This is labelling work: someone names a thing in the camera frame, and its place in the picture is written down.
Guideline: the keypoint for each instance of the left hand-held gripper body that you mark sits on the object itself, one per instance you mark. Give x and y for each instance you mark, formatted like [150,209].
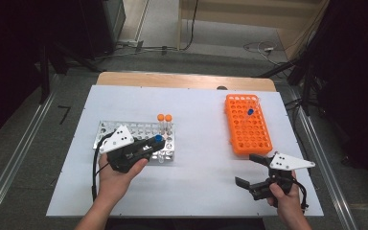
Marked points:
[118,143]

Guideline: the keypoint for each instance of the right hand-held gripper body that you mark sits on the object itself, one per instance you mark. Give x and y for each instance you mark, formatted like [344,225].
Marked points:
[287,161]

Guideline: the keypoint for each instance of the blue-capped test tube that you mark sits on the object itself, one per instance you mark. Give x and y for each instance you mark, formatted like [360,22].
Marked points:
[158,138]
[250,111]

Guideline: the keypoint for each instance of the orange plastic test tube rack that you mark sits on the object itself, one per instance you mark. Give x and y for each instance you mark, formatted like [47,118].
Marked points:
[252,150]

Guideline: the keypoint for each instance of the silver metal test tube rack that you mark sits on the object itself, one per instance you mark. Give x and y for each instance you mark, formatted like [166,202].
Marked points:
[147,125]

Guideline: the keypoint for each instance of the orange-capped test tube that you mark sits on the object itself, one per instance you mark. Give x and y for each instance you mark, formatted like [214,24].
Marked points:
[160,117]
[168,118]

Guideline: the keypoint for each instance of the person's right hand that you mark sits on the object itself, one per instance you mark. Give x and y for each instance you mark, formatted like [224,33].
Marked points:
[287,201]

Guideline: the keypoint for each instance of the person's left hand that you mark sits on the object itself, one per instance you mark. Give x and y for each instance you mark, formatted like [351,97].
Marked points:
[115,185]

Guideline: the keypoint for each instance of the person's dark clothing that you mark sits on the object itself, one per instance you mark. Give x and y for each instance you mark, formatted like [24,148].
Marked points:
[188,225]

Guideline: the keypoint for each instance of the black tripod stand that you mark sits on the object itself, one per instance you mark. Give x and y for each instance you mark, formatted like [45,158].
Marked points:
[306,89]
[44,80]

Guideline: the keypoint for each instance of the black curtain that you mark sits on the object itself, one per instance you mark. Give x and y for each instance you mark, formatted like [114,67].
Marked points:
[357,80]

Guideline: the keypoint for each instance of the dark grey cabinet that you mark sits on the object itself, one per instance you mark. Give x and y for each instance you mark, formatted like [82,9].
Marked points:
[113,19]

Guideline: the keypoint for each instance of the light wooden cabinet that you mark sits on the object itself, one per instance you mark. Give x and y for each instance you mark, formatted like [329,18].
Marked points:
[236,19]

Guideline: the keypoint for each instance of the aluminium floor rail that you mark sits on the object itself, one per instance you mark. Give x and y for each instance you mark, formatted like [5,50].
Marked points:
[326,169]
[12,159]

